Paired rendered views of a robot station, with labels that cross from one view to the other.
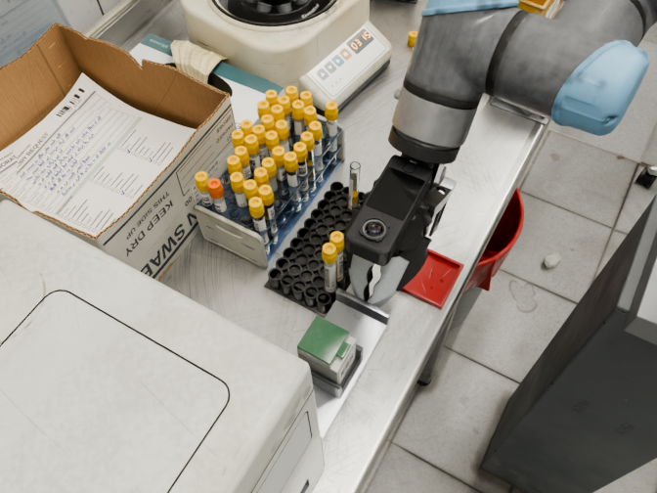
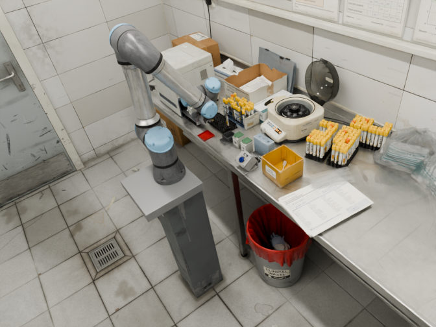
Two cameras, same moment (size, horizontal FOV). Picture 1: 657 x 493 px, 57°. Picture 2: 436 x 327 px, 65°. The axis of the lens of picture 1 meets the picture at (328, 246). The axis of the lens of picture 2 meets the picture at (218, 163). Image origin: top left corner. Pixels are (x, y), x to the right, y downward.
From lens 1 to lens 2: 1.87 m
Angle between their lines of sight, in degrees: 70
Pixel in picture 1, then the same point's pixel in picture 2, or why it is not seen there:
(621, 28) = not seen: hidden behind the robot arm
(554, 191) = not seen: outside the picture
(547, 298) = (257, 318)
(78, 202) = (246, 87)
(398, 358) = (192, 128)
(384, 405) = (185, 125)
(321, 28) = (272, 113)
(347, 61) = (272, 128)
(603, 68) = not seen: hidden behind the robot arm
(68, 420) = (178, 58)
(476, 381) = (234, 271)
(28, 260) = (199, 55)
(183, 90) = (259, 91)
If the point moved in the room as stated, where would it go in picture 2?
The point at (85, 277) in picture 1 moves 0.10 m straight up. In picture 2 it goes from (193, 58) to (190, 41)
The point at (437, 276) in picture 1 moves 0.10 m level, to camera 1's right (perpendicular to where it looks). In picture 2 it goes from (204, 137) to (196, 148)
